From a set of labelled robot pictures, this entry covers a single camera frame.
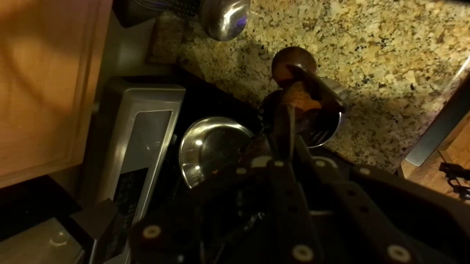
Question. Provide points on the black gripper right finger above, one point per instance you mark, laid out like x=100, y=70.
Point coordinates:
x=372, y=214

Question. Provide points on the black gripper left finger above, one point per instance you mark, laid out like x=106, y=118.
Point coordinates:
x=288, y=214

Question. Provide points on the perforated steel cutlery holder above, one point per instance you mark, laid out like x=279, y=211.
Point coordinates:
x=332, y=124

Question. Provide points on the steel utensil holder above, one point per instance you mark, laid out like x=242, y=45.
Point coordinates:
x=156, y=8

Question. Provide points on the slotted wooden turner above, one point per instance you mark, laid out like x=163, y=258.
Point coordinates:
x=316, y=132

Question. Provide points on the stainless steel pan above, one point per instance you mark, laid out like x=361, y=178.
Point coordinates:
x=215, y=146

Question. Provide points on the round wooden spoon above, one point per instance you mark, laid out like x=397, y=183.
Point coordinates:
x=294, y=60

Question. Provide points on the stainless steel stove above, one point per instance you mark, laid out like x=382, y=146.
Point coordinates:
x=141, y=146

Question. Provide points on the steel ladle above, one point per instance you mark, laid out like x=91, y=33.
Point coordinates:
x=226, y=16

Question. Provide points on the wooden wall cabinet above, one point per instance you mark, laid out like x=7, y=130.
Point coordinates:
x=49, y=82

